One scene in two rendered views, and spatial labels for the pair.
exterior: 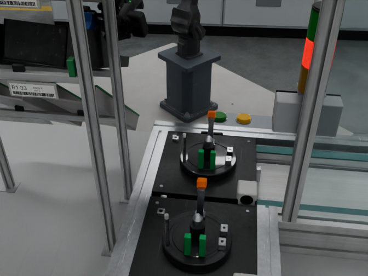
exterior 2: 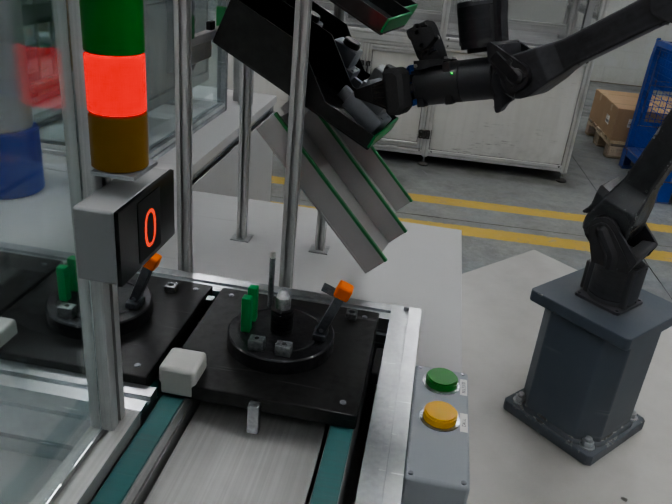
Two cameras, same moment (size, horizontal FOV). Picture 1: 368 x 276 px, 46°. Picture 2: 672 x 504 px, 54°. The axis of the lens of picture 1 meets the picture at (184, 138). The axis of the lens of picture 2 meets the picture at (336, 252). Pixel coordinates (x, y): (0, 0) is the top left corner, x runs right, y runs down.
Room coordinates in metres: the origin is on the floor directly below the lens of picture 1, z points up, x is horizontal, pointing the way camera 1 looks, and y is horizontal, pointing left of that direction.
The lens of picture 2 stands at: (0.89, -0.80, 1.47)
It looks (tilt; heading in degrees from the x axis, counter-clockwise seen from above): 26 degrees down; 90
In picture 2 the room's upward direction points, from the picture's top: 6 degrees clockwise
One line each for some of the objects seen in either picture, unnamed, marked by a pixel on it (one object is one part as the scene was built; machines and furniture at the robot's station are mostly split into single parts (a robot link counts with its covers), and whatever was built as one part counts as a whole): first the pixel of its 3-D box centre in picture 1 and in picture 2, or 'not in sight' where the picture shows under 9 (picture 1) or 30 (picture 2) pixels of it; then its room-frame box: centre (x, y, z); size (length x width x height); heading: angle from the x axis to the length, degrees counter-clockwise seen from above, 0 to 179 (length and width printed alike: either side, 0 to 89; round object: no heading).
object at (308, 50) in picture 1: (318, 51); (115, 81); (0.69, -0.23, 1.33); 0.05 x 0.05 x 0.05
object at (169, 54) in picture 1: (189, 81); (589, 361); (1.26, -0.02, 0.96); 0.15 x 0.15 x 0.20; 40
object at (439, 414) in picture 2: (243, 119); (439, 417); (1.03, -0.17, 0.96); 0.04 x 0.04 x 0.02
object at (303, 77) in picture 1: (313, 77); (118, 138); (0.69, -0.23, 1.28); 0.05 x 0.05 x 0.05
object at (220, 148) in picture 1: (207, 159); (281, 336); (0.83, -0.06, 0.98); 0.14 x 0.14 x 0.02
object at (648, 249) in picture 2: (189, 27); (622, 237); (1.25, -0.02, 1.15); 0.09 x 0.07 x 0.06; 51
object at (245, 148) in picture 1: (207, 165); (280, 348); (0.83, -0.06, 0.96); 0.24 x 0.24 x 0.02; 83
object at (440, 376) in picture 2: (219, 118); (441, 382); (1.04, -0.10, 0.96); 0.04 x 0.04 x 0.02
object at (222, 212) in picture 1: (197, 228); (97, 284); (0.58, -0.03, 1.01); 0.24 x 0.24 x 0.13; 83
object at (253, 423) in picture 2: (258, 173); (253, 417); (0.82, -0.18, 0.95); 0.01 x 0.01 x 0.04; 83
